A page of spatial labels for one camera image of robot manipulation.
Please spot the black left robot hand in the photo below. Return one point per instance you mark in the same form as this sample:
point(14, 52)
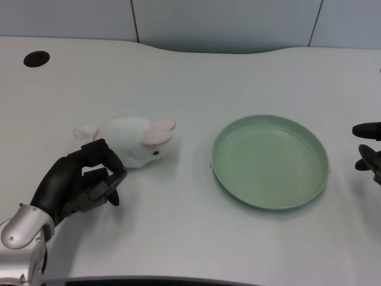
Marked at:
point(64, 178)

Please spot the white rabbit plush doll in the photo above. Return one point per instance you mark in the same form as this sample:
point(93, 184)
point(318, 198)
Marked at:
point(134, 140)

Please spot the green round plate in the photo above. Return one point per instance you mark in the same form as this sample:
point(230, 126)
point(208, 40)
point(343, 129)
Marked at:
point(270, 162)

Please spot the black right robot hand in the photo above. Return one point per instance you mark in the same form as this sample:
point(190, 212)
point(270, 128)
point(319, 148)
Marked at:
point(369, 152)

